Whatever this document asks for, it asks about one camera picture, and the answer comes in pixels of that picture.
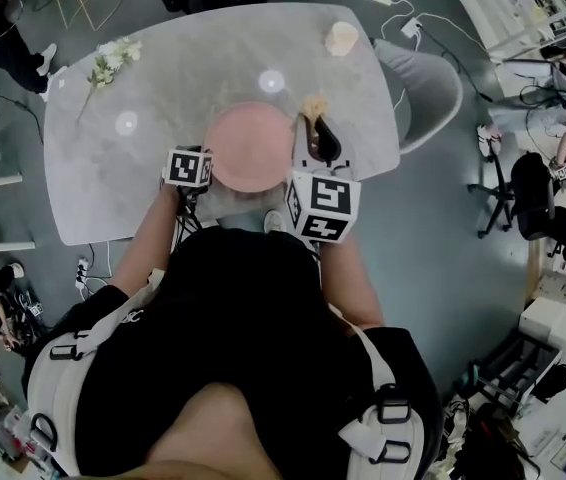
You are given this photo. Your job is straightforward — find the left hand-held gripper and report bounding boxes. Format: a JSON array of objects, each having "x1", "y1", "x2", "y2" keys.
[{"x1": 162, "y1": 143, "x2": 214, "y2": 190}]

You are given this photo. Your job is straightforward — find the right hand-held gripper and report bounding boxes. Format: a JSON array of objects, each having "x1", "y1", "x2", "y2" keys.
[{"x1": 285, "y1": 111, "x2": 363, "y2": 245}]

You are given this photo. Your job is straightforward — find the pink round plate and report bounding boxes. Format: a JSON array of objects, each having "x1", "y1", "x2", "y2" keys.
[{"x1": 204, "y1": 101, "x2": 294, "y2": 193}]

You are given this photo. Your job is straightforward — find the person's left forearm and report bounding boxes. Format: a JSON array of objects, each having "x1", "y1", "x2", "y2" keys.
[{"x1": 109, "y1": 185, "x2": 184, "y2": 299}]

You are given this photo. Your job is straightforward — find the person's right forearm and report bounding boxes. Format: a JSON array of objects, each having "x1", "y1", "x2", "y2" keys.
[{"x1": 318, "y1": 235, "x2": 385, "y2": 330}]

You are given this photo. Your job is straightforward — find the peach coloured cup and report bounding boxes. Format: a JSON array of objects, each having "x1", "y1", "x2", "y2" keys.
[{"x1": 324, "y1": 20, "x2": 359, "y2": 59}]

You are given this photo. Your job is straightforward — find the grey padded chair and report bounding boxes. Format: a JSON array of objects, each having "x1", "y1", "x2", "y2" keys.
[{"x1": 372, "y1": 37, "x2": 465, "y2": 157}]

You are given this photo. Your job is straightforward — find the white artificial flower stem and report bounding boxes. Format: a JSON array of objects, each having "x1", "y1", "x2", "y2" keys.
[{"x1": 74, "y1": 36, "x2": 144, "y2": 125}]

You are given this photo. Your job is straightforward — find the white socket strip black plugs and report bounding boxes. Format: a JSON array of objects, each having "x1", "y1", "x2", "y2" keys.
[{"x1": 74, "y1": 256, "x2": 90, "y2": 290}]

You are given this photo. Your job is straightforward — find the person's black shirt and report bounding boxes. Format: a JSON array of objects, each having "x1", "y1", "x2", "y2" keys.
[{"x1": 22, "y1": 226, "x2": 445, "y2": 480}]

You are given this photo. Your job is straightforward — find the pink white shoes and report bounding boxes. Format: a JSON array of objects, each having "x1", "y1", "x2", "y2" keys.
[{"x1": 476, "y1": 122, "x2": 505, "y2": 158}]

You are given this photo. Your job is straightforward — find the black office chair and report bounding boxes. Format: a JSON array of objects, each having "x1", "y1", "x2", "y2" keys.
[{"x1": 466, "y1": 151, "x2": 566, "y2": 287}]

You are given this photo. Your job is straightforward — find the white shelf rack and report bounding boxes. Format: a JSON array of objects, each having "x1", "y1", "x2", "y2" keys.
[{"x1": 437, "y1": 0, "x2": 566, "y2": 63}]

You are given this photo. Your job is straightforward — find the white backpack harness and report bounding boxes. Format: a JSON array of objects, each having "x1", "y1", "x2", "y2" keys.
[{"x1": 26, "y1": 267, "x2": 427, "y2": 477}]

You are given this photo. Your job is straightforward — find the stack of white boxes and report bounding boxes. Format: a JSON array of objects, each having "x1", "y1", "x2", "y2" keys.
[{"x1": 517, "y1": 296, "x2": 566, "y2": 399}]

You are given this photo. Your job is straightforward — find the black cable bundle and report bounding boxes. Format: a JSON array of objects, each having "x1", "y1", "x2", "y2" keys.
[{"x1": 175, "y1": 186, "x2": 220, "y2": 235}]

